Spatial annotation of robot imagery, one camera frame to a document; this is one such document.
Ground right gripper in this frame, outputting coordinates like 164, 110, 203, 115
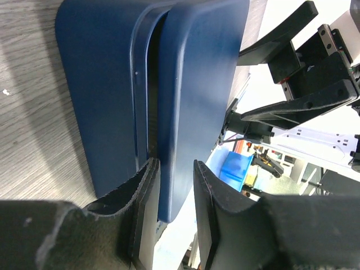
237, 1, 359, 129

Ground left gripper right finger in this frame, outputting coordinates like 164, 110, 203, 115
193, 160, 359, 269

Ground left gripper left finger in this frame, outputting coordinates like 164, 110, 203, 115
1, 158, 160, 269

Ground navy blue box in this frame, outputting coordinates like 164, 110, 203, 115
55, 1, 174, 197

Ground navy blue lid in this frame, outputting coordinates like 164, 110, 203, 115
157, 1, 249, 223

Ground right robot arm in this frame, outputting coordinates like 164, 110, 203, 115
233, 1, 359, 172

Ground blue plastic bin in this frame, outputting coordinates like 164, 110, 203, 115
219, 151, 253, 192

